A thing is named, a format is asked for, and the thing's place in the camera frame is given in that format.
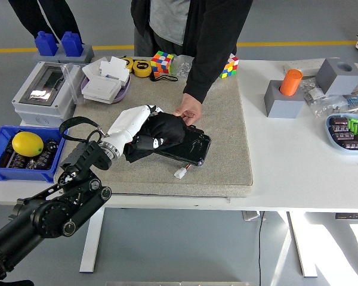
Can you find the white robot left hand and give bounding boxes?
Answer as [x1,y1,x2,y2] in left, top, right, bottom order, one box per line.
[106,104,168,151]

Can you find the person's left hand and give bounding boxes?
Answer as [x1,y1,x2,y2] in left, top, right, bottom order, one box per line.
[172,92,203,126]

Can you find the black rag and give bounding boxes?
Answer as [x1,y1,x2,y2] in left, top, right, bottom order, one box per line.
[124,111,186,163]

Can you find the black glossy panel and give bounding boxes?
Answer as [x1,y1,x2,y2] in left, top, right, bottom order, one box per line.
[153,125,212,167]

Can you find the purple tray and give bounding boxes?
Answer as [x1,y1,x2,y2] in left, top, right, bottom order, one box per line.
[81,74,131,104]

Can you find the clear bag of screws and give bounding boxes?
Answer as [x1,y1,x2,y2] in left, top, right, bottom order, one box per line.
[169,54,195,79]

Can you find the colourful puzzle cube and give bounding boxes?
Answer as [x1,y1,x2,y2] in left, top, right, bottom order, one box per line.
[150,49,175,77]
[219,52,240,80]

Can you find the white cardboard pieces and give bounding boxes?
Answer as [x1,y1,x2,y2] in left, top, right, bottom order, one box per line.
[82,55,131,87]

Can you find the yellow tape measure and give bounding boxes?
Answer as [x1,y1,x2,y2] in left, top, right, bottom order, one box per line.
[132,58,152,77]
[121,56,135,72]

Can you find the clear plastic bag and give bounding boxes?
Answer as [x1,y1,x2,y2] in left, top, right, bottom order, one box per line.
[60,63,87,105]

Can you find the grey-brown mat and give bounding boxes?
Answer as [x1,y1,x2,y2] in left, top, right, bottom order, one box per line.
[54,56,254,198]

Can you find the grey block holder base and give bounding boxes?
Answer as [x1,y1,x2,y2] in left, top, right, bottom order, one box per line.
[32,43,95,64]

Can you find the grey block with socket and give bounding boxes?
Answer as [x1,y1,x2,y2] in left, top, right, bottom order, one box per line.
[264,79,305,119]

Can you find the person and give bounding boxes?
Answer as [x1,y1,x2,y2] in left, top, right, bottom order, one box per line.
[130,0,254,104]
[7,0,83,44]

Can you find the blue plastic block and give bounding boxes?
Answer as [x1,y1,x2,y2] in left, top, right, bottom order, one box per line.
[60,30,84,57]
[35,30,59,57]

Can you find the yellow lemon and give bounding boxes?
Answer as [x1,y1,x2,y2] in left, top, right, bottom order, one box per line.
[11,132,45,157]

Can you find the orange cylinder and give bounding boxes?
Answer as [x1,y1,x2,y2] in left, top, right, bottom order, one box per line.
[279,69,304,97]

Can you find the white table leg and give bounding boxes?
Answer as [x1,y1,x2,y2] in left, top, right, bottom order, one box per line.
[287,211,319,278]
[79,207,105,273]

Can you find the grey under-table box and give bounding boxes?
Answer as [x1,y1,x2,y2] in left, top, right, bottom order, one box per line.
[242,210,266,222]

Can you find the clear bag of metal parts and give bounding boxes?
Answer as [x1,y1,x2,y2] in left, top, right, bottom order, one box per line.
[310,95,351,119]
[300,76,329,105]

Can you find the light blue bowl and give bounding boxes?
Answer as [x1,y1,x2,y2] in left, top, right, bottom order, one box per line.
[325,113,358,156]

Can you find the grey block with round hole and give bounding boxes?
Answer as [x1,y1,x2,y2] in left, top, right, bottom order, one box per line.
[315,58,358,96]

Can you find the clear bag of blue resistors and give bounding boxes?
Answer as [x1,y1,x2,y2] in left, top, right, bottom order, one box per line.
[342,89,358,113]

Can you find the black lanyard strap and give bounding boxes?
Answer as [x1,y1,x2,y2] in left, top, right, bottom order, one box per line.
[149,73,179,83]

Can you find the white switch box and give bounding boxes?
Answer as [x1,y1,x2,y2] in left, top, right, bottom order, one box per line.
[82,76,122,104]

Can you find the white wire connector plug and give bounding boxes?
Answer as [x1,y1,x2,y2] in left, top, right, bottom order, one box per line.
[173,163,193,180]

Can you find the grey electrical enclosure box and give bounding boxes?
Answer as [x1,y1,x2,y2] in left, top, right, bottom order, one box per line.
[11,61,85,128]

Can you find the black hanging cable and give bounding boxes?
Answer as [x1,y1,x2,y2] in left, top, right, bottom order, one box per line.
[257,211,263,286]

